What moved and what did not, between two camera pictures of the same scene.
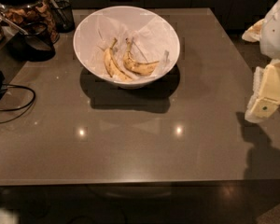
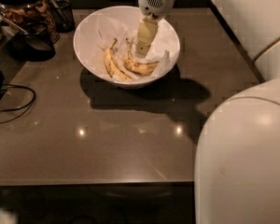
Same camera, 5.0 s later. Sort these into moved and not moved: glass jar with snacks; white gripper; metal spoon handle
Moved: white gripper
Not moved: metal spoon handle; glass jar with snacks
